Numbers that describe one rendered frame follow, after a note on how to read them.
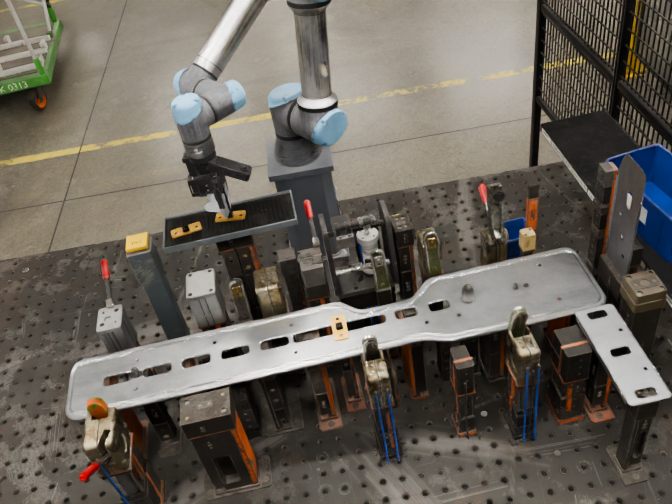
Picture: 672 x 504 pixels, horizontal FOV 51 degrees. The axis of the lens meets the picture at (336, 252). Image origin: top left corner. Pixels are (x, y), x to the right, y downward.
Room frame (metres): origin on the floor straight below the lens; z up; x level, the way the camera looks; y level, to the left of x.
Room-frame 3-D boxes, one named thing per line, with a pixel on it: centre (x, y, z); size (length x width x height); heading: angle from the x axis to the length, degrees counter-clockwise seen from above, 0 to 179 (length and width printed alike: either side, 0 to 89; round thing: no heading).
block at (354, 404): (1.23, 0.03, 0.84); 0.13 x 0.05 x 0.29; 2
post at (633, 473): (0.86, -0.61, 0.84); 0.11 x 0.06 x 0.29; 2
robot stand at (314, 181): (1.89, 0.06, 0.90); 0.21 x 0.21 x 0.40; 88
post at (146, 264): (1.53, 0.53, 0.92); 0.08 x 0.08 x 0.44; 2
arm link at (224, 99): (1.63, 0.22, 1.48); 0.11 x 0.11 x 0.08; 36
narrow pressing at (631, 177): (1.23, -0.70, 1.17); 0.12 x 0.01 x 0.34; 2
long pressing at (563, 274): (1.21, 0.05, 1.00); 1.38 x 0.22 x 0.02; 92
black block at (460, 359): (1.06, -0.25, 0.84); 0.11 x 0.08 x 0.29; 2
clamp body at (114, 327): (1.36, 0.63, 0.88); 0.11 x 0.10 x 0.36; 2
